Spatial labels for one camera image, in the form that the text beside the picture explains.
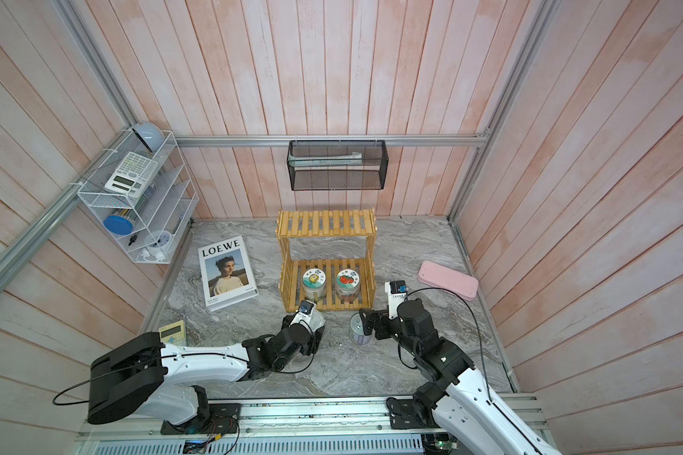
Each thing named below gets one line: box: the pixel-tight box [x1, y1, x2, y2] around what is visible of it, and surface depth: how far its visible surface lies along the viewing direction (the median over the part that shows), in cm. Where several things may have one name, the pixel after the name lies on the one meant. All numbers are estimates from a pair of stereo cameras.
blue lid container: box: [104, 215, 133, 236], surface depth 78 cm
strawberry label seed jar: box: [334, 268, 361, 304], surface depth 92 cm
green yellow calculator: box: [158, 319, 187, 347], surface depth 90 cm
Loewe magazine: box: [197, 236, 259, 312], surface depth 100 cm
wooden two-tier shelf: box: [275, 208, 378, 313], surface depth 85 cm
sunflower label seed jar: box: [301, 267, 327, 303], surface depth 92 cm
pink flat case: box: [417, 260, 480, 302], surface depth 102 cm
